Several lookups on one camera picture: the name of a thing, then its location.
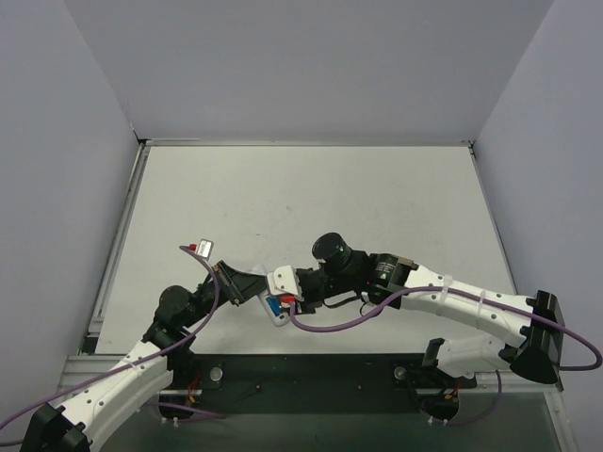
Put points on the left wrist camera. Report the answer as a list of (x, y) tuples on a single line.
[(203, 248)]

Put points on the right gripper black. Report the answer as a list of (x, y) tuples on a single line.
[(305, 283)]

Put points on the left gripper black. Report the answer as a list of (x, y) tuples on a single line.
[(228, 283)]

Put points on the blue battery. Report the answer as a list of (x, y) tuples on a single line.
[(274, 305)]

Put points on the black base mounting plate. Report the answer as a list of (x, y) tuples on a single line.
[(229, 384)]

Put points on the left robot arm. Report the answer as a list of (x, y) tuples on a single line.
[(86, 420)]

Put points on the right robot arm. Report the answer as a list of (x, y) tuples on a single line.
[(519, 333)]

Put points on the white remote control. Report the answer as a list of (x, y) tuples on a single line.
[(283, 318)]

